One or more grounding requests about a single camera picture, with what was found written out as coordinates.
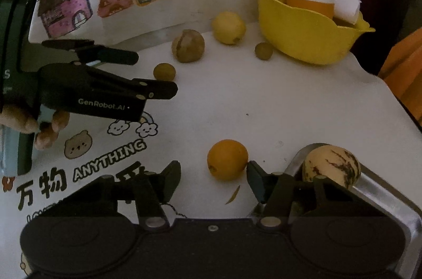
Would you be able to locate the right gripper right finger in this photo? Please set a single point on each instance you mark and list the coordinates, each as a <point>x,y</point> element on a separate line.
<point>274,193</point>

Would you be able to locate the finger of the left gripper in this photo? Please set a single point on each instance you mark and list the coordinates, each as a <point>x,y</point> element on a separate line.
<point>85,90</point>
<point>88,51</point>

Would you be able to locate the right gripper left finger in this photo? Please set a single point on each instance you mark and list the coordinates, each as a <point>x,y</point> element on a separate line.
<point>149,191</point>

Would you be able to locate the small orange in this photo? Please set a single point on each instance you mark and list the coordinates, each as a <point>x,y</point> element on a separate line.
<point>227,159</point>

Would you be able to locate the small brown-green fruit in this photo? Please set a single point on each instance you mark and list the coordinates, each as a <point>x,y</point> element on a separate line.
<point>164,72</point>

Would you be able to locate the tan striped round fruit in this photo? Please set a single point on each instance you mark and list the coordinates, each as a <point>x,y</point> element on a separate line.
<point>188,47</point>

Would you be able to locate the small olive fruit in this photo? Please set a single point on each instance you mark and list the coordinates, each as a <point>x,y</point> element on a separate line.
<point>264,51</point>

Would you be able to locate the person's left hand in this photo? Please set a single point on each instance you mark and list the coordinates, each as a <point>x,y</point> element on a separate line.
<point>46,134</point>

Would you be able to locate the dark metal baking tray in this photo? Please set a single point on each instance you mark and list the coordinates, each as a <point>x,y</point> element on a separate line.
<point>375,191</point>

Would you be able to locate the white printed table cover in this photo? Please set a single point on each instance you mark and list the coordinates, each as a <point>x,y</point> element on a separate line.
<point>274,108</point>

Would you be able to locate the yellow lemon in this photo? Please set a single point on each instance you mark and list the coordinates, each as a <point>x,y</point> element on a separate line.
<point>228,28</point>

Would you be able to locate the yellow plastic bowl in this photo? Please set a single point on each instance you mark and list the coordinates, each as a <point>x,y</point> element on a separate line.
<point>306,35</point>

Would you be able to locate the woman in orange dress poster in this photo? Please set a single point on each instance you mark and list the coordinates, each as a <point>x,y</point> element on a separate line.
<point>402,73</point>

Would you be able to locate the white paper cup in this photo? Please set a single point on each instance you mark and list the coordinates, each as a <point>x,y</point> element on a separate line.
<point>347,10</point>

